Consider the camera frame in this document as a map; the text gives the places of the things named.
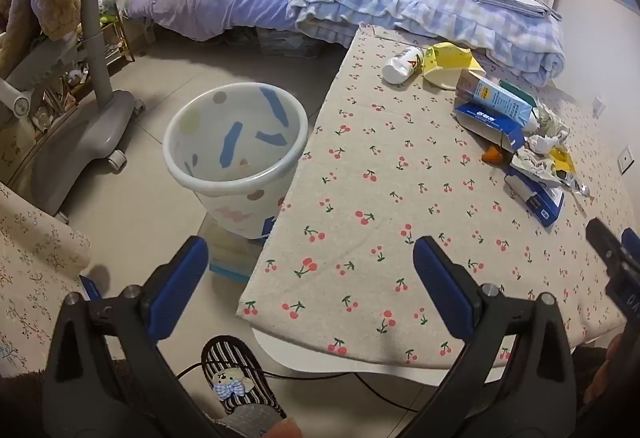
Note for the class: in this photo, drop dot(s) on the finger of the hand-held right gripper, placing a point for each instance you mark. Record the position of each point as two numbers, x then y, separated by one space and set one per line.
631 248
602 240

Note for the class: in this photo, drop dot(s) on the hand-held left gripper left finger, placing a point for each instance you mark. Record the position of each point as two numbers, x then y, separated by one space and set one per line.
182 273

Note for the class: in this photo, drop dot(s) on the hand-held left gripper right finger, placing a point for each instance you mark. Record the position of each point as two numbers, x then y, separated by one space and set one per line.
442 288

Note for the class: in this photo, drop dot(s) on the blue white labelled box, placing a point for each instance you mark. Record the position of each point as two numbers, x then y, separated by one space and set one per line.
542 205

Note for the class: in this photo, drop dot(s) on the white patterned waste bin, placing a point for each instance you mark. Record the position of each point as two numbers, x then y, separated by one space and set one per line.
235 210

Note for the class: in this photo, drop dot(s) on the yellow snack wrapper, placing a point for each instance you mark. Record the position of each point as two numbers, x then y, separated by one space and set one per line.
562 160

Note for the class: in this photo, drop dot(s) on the white printed wrapper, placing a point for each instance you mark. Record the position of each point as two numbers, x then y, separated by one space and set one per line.
530 165

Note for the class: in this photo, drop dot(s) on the white green paper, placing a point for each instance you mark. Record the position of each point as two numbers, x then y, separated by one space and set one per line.
546 123

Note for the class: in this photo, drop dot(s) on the orange snack wrapper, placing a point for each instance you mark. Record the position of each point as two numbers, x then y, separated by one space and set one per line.
492 155

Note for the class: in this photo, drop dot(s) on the blue cardboard box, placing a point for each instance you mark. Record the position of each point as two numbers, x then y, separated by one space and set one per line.
482 120

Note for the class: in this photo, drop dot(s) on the white plastic bottle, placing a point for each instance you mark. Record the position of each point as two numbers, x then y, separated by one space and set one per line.
401 65

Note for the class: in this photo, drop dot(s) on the person's right hand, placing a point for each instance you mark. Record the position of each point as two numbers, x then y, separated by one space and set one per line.
596 383

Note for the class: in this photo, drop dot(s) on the light blue floor box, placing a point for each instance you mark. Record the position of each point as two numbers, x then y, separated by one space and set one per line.
230 258

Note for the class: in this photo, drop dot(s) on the silver wrapper strip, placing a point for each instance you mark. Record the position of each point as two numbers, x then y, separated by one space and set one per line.
575 186

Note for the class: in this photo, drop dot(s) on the flat blue box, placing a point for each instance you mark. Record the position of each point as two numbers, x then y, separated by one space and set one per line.
91 288

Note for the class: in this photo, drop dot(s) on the striped bear slipper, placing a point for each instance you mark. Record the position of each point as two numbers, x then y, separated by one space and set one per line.
240 368

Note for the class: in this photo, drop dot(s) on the floral cream cloth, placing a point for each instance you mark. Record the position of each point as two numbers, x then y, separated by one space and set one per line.
35 268

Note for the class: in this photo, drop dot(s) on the white table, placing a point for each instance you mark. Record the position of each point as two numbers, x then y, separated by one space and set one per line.
310 358

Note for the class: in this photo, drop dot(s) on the dark green flat pack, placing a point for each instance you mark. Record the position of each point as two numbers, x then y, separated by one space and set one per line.
517 93

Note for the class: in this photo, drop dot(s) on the grey rolling stand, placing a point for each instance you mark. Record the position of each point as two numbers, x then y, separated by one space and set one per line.
85 133

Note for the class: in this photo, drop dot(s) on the light blue carton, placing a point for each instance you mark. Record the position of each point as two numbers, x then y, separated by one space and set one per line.
495 95

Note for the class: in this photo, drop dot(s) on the gold toy rack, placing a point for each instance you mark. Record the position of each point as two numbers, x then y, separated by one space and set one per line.
117 38

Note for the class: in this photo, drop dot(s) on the under-bed storage boxes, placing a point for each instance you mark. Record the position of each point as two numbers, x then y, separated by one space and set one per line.
290 43

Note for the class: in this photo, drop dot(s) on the white wall switch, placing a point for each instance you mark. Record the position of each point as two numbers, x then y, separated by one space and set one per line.
627 159

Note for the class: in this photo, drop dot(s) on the white wall socket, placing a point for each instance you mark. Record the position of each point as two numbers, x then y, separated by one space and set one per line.
600 106

